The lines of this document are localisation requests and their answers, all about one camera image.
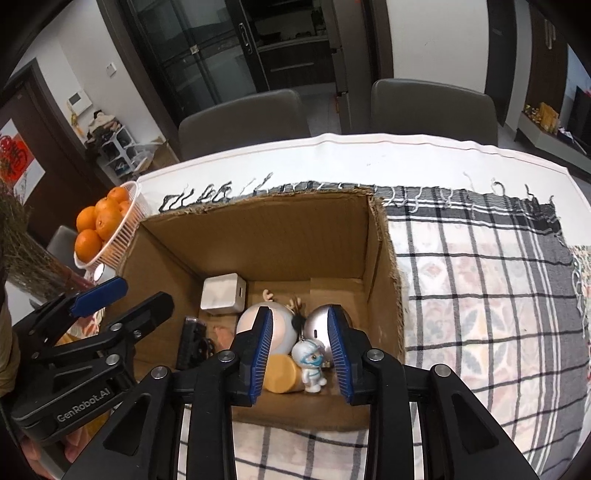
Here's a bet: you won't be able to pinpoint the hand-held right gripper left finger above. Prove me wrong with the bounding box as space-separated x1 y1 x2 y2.
60 305 274 480

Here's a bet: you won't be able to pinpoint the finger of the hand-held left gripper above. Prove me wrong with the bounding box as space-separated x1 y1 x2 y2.
11 276 129 352
28 292 175 370

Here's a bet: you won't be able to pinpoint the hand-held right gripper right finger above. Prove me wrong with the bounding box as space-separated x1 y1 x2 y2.
325 305 541 480

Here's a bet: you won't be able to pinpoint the small jar with wooden lid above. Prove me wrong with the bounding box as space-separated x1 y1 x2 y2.
267 354 302 394

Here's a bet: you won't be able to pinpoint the white round antlered toy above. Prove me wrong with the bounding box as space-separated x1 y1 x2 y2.
236 288 303 356

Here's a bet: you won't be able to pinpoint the small white suited figurine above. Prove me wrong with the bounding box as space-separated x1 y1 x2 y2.
291 339 328 394

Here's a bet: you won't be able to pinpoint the silver round gadget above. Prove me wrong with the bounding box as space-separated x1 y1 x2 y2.
302 304 356 370

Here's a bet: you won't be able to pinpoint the black adapter with cable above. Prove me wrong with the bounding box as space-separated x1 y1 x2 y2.
177 316 218 370

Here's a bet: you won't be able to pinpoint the white charger plug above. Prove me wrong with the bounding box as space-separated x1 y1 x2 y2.
200 273 247 315

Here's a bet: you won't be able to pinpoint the brown cardboard box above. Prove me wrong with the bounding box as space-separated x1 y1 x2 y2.
115 188 406 432

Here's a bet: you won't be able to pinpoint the person's left hand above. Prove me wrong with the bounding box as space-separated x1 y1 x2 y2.
16 434 61 480

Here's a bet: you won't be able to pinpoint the pile of oranges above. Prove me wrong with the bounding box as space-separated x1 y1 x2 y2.
75 185 134 266

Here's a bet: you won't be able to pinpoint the white plastic basket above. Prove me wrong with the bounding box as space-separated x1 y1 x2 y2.
74 181 148 271

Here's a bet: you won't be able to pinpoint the grey dining chair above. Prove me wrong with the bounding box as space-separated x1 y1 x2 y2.
46 225 79 273
370 78 499 146
178 89 311 162

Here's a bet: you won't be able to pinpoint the grey plaid cloth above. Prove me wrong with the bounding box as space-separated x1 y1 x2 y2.
159 173 578 480

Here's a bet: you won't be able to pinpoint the white shoe rack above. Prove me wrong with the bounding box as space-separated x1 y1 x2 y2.
99 124 139 178

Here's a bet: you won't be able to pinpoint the clear plastic storage box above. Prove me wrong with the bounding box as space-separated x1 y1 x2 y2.
131 143 155 171

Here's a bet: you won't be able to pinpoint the dark wooden entrance door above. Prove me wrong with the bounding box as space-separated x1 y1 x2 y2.
0 60 95 259

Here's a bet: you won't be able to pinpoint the red and white door poster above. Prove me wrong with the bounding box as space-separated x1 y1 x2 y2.
0 117 47 204

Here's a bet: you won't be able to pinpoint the dark glass sliding door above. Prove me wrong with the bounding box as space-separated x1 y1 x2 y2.
99 0 393 139

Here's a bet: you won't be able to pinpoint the white television cabinet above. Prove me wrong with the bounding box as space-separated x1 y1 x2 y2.
515 111 591 174

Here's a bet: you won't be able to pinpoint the yellow gift boxes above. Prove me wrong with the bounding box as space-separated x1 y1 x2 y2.
524 102 559 134

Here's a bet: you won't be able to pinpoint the dark interior door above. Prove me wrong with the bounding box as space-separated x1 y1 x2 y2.
485 0 518 125

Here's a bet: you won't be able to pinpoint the black television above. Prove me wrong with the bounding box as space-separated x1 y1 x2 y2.
566 85 591 153

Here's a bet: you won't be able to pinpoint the dark wood wall panel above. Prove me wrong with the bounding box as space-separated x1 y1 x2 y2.
526 0 568 116

